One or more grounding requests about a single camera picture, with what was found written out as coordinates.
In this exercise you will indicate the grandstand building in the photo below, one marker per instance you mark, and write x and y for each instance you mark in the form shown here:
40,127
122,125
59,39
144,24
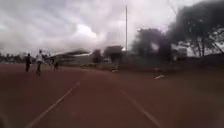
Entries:
71,57

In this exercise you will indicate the small white object on ground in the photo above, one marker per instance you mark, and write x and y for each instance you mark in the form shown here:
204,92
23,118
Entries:
159,76

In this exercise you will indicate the low dark fence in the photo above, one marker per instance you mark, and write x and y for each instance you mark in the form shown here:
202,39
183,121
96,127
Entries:
173,61

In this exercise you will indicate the person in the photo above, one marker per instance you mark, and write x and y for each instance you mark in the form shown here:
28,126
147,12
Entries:
39,61
55,63
28,62

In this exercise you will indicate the tall thin pole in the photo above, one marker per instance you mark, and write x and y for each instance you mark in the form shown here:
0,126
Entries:
126,30

